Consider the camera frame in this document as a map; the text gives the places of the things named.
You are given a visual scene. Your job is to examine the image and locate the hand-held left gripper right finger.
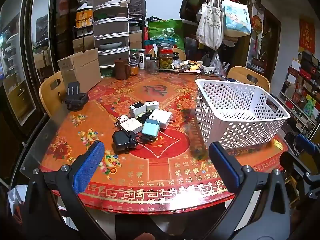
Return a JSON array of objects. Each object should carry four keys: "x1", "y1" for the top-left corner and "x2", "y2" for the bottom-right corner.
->
[{"x1": 209, "y1": 142, "x2": 292, "y2": 240}]

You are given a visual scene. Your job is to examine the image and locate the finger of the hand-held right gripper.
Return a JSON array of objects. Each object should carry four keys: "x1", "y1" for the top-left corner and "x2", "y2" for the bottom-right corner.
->
[
  {"x1": 296, "y1": 134, "x2": 320, "y2": 157},
  {"x1": 280, "y1": 154, "x2": 320, "y2": 202}
]

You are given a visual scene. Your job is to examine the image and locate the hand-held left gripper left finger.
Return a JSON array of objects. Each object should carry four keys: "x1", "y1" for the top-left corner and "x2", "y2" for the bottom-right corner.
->
[{"x1": 24, "y1": 141, "x2": 113, "y2": 240}]

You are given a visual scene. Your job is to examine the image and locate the black power adapter with cable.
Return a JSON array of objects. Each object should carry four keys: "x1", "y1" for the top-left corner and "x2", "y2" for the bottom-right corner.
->
[{"x1": 112, "y1": 129, "x2": 155, "y2": 153}]

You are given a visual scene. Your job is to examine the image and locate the white perforated plastic basket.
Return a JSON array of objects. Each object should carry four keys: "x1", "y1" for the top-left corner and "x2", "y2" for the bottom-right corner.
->
[{"x1": 194, "y1": 79, "x2": 291, "y2": 151}]

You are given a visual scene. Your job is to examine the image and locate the small white cube plug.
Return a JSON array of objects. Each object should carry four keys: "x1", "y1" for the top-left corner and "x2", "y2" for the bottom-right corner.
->
[{"x1": 114, "y1": 114, "x2": 129, "y2": 127}]

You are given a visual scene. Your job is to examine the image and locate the teal power adapter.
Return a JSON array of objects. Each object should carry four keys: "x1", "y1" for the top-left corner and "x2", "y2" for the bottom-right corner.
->
[{"x1": 141, "y1": 119, "x2": 161, "y2": 137}]

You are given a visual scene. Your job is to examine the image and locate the white adapter with black face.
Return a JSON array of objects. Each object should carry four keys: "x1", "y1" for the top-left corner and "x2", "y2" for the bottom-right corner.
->
[{"x1": 129, "y1": 102, "x2": 147, "y2": 118}]

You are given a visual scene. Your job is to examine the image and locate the dark green power adapter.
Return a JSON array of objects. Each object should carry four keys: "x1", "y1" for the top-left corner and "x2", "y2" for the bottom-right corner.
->
[{"x1": 139, "y1": 110, "x2": 154, "y2": 124}]

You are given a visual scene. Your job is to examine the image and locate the large white power adapter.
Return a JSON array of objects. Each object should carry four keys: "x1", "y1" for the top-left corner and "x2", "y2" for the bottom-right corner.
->
[{"x1": 149, "y1": 109, "x2": 173, "y2": 130}]

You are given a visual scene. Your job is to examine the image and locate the shelf of boxes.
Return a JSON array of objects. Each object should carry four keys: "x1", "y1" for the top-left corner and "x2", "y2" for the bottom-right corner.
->
[{"x1": 276, "y1": 51, "x2": 320, "y2": 140}]

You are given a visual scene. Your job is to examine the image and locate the red printed tablecloth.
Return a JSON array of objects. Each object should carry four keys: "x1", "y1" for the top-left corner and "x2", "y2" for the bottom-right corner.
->
[{"x1": 40, "y1": 69, "x2": 289, "y2": 214}]

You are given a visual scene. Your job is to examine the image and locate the white crumpled paper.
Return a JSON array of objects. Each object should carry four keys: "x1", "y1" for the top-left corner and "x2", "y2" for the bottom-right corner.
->
[{"x1": 7, "y1": 184, "x2": 28, "y2": 209}]

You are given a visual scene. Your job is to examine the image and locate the green plastic basket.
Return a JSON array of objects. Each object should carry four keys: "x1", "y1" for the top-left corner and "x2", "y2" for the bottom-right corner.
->
[{"x1": 100, "y1": 67, "x2": 116, "y2": 77}]

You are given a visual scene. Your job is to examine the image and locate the open cardboard box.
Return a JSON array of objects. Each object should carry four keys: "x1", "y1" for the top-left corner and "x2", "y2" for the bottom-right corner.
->
[{"x1": 57, "y1": 48, "x2": 102, "y2": 94}]

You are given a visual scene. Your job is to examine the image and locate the clear plastic bag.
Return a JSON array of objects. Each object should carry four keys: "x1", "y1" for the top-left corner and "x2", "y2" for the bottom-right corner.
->
[{"x1": 209, "y1": 51, "x2": 229, "y2": 77}]

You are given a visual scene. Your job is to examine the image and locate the brown mug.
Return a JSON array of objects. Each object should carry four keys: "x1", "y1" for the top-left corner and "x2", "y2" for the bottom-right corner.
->
[{"x1": 114, "y1": 58, "x2": 132, "y2": 80}]

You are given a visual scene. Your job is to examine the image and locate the black label bottle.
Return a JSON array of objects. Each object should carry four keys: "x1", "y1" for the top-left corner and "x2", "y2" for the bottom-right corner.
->
[{"x1": 138, "y1": 49, "x2": 146, "y2": 70}]

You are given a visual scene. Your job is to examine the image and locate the empty glass jar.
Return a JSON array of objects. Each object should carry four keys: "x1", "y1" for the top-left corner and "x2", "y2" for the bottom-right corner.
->
[{"x1": 149, "y1": 57, "x2": 160, "y2": 75}]

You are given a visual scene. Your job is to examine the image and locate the glass jar of pickles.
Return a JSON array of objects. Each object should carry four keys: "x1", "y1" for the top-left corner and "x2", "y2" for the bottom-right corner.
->
[{"x1": 157, "y1": 43, "x2": 174, "y2": 70}]

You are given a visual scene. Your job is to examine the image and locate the glass door cabinet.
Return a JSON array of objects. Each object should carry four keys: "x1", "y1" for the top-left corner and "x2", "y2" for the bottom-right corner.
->
[{"x1": 0, "y1": 0, "x2": 58, "y2": 130}]

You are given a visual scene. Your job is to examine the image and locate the stacked plastic drawer unit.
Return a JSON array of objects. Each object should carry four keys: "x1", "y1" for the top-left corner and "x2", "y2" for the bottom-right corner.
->
[{"x1": 93, "y1": 0, "x2": 130, "y2": 69}]

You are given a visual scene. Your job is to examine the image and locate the white tote bag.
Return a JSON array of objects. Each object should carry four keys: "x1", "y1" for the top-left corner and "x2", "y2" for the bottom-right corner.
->
[{"x1": 196, "y1": 0, "x2": 224, "y2": 51}]

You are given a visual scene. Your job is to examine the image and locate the blue picture tote bag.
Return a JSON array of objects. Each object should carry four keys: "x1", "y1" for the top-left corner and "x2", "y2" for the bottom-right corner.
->
[{"x1": 221, "y1": 0, "x2": 252, "y2": 37}]

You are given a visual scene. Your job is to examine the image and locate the green shopping bag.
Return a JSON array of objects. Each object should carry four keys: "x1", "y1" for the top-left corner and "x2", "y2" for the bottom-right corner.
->
[{"x1": 148, "y1": 19, "x2": 185, "y2": 52}]

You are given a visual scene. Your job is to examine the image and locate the yellow label container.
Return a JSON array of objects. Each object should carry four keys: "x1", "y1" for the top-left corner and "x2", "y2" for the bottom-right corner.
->
[{"x1": 76, "y1": 6, "x2": 94, "y2": 28}]

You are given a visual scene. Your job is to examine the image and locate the dark hanging bag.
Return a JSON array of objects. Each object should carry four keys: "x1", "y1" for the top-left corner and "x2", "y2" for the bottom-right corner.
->
[{"x1": 179, "y1": 0, "x2": 200, "y2": 20}]

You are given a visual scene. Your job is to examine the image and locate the black plastic bag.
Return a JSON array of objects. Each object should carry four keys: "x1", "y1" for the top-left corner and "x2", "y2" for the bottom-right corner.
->
[{"x1": 125, "y1": 0, "x2": 147, "y2": 20}]

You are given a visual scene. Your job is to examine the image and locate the red wall poster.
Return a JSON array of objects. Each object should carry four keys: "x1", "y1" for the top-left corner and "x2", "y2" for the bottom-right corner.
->
[{"x1": 299, "y1": 19, "x2": 315, "y2": 54}]

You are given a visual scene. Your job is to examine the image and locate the wall scroll calendar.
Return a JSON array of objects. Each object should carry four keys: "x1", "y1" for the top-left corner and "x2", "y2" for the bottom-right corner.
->
[{"x1": 246, "y1": 6, "x2": 265, "y2": 68}]

